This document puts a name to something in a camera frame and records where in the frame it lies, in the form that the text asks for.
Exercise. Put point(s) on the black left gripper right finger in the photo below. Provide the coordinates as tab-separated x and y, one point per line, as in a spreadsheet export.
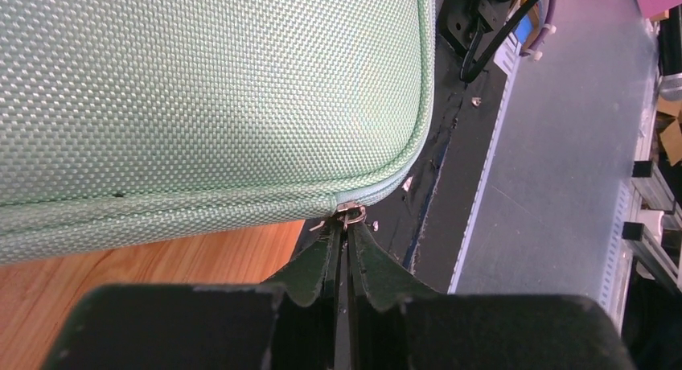
398	322

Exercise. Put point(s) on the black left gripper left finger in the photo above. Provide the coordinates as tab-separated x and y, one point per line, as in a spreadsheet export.
285	322

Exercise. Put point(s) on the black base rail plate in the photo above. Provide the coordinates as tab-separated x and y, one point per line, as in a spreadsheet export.
421	224

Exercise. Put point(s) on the mint green medicine kit case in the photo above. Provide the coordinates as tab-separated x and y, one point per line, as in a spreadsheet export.
125	122

